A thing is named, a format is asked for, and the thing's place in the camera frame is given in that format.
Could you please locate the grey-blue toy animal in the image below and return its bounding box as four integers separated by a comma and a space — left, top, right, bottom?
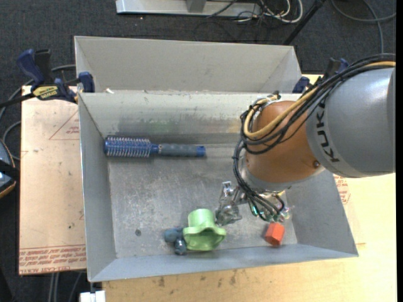
163, 226, 188, 256

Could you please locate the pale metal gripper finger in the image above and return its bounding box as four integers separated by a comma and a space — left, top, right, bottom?
215, 201, 242, 227
218, 181, 236, 201

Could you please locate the orange-red block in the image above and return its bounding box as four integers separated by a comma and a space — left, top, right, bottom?
263, 221, 286, 248

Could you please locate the blue hairbrush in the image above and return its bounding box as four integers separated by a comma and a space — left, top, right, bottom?
103, 135, 207, 159

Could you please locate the grey metal bin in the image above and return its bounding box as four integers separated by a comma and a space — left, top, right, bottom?
74, 35, 360, 283

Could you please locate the light green plastic cup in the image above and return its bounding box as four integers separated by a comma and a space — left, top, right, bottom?
182, 208, 227, 252

